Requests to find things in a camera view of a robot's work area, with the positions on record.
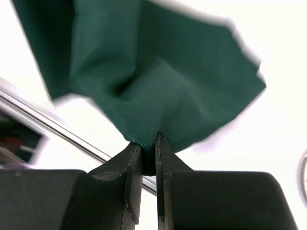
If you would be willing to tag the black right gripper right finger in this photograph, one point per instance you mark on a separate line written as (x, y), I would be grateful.
(173, 212)

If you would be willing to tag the dark green cloth placemat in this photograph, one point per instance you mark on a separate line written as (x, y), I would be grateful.
(150, 70)

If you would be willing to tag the aluminium table frame rail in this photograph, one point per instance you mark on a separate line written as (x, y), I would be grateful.
(64, 146)

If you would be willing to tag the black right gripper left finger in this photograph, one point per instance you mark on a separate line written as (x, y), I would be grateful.
(109, 196)

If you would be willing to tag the white plate orange sunburst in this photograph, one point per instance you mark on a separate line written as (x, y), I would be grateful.
(302, 177)

